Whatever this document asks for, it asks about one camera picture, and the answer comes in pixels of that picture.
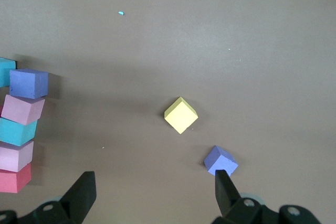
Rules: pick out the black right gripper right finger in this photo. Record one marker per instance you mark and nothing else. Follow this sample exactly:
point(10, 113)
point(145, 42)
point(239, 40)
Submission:
point(246, 212)

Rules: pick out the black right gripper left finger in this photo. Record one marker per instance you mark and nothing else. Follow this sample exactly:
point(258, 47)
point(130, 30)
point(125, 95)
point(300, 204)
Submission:
point(76, 200)

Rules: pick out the red foam cube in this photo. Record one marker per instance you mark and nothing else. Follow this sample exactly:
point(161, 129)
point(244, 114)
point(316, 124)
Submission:
point(13, 180)

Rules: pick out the pink foam cube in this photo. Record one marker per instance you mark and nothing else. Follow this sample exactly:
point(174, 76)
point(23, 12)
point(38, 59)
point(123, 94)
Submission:
point(21, 110)
point(14, 157)

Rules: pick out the blue foam cube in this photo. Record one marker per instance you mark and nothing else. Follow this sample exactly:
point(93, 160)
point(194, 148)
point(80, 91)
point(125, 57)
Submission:
point(5, 73)
point(15, 132)

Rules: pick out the purple foam cube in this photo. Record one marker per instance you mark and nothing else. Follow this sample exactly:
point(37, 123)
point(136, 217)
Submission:
point(27, 83)
point(220, 162)

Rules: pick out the yellow foam cube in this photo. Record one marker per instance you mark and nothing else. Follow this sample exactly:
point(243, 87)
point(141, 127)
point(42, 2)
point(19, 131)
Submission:
point(181, 116)

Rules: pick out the brown paper table cover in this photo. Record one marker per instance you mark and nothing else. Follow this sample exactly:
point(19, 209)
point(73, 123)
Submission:
point(183, 51)

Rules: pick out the tiny blue foam crumb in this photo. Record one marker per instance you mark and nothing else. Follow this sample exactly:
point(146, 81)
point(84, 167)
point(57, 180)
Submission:
point(121, 13)

